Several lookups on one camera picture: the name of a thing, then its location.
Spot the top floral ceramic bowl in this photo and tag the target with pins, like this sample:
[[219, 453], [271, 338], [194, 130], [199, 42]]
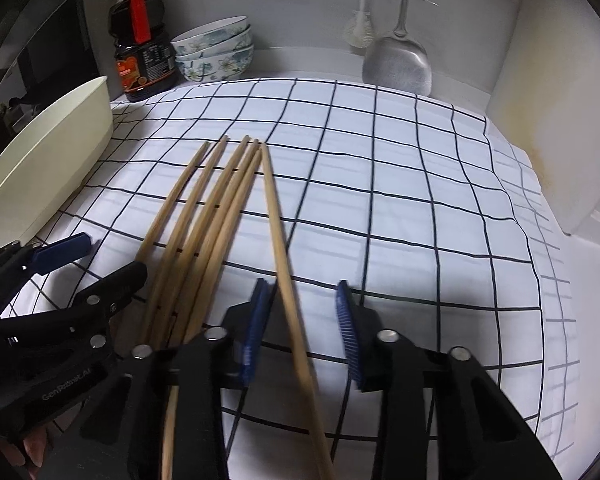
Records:
[[209, 35]]

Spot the black range hood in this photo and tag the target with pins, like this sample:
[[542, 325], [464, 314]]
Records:
[[49, 47]]

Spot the bottom floral ceramic bowl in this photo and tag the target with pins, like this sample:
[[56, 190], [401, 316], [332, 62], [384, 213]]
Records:
[[216, 68]]

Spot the white cutting board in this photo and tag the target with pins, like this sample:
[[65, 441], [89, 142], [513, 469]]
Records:
[[547, 102]]

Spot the white dish brush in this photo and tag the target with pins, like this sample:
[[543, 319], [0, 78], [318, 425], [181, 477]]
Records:
[[358, 32]]

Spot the wooden chopstick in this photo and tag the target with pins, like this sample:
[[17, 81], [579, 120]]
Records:
[[168, 204], [182, 245], [193, 280], [177, 235], [203, 303], [302, 365]]

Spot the metal spatula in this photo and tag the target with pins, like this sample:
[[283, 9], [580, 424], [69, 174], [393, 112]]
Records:
[[398, 61]]

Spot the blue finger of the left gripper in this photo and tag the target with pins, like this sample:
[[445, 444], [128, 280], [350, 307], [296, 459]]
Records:
[[96, 304], [46, 259]]

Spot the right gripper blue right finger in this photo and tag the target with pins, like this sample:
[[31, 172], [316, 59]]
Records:
[[381, 359]]

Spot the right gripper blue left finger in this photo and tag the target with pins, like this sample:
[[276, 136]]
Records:
[[222, 357]]

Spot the middle floral ceramic bowl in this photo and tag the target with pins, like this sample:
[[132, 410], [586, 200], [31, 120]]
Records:
[[240, 41]]

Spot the floral ceramic bowl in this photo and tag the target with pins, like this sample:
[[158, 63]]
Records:
[[216, 68], [209, 35], [240, 41]]

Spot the white black checkered cloth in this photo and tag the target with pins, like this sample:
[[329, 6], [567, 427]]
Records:
[[432, 219]]

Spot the large cream round bowl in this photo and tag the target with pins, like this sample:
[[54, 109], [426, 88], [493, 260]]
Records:
[[50, 157]]

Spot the left hand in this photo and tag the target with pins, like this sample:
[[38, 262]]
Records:
[[31, 453]]

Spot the dark soy sauce bottle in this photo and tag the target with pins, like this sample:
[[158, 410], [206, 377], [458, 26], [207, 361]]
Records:
[[145, 58]]

